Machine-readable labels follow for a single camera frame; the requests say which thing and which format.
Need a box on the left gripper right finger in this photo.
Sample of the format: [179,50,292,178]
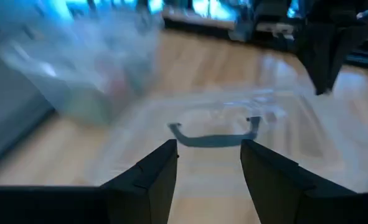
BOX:
[240,139,368,224]

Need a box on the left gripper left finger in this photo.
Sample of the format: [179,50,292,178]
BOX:
[0,139,179,224]

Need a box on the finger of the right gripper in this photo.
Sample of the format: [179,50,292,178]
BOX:
[295,21,344,96]
[325,26,368,94]

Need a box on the clear zip plastic bag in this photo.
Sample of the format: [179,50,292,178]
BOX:
[92,88,368,195]

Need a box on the clear plastic storage bin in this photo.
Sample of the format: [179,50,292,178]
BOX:
[0,7,164,126]

